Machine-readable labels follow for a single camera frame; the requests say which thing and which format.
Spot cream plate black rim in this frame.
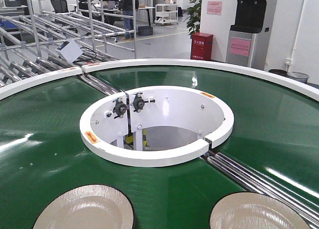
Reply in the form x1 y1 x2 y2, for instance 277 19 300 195
209 192 310 229
33 184 135 229

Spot steel conveyor rollers left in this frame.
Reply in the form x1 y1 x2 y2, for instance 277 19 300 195
79 74 121 96

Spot steel conveyor rollers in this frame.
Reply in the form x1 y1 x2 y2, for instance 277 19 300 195
201 151 319 229
79 74 121 96

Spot red fire extinguisher box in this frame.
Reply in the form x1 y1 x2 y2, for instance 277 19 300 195
190 32 213 61

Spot black storage crate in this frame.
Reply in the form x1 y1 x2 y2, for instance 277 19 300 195
138 26 153 36

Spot green potted plant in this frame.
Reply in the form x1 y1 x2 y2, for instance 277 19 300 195
185 0 202 36

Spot white trolley cart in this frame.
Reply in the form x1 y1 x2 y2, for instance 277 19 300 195
155 3 178 25

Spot white control box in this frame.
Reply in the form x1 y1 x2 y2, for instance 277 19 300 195
55 39 83 63

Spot black water dispenser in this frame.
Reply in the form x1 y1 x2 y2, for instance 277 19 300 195
226 0 267 67

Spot person in dark jacket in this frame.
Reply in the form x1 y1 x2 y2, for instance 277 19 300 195
118 0 139 40

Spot green conveyor belt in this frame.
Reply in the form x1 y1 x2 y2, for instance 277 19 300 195
0 66 319 229

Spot metal roller rack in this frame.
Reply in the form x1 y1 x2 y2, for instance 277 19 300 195
0 0 130 87

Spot white outer conveyor rim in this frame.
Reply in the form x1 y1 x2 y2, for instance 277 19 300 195
0 58 319 101

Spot mesh waste bin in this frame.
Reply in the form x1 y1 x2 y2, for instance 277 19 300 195
287 72 309 84

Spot steel conveyor rollers right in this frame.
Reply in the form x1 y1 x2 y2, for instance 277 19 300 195
201 151 319 229

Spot white inner conveyor ring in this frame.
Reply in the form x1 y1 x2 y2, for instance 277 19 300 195
79 85 235 168

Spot pink wall notice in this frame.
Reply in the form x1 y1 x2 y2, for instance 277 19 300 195
206 1 222 15

